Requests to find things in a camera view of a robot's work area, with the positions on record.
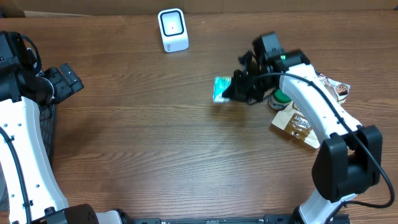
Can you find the green lid jar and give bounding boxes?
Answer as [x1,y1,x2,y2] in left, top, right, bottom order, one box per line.
[268,89,292,110]

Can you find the teal white tissue pack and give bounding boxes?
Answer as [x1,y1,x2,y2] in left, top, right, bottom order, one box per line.
[213,77,231,103]

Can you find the clear bag beige contents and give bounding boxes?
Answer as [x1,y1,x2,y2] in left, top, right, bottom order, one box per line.
[272,73,351,149]

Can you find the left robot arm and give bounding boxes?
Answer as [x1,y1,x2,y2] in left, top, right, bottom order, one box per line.
[1,31,129,224]

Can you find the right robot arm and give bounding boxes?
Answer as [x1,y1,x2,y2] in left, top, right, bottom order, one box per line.
[221,32,386,223]

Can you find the white barcode scanner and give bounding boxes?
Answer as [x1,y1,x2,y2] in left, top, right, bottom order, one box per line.
[157,8,189,53]

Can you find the grey plastic mesh basket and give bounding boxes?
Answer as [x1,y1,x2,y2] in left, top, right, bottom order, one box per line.
[1,105,57,212]

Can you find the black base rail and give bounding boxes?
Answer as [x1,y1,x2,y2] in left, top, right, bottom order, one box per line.
[130,213,351,224]

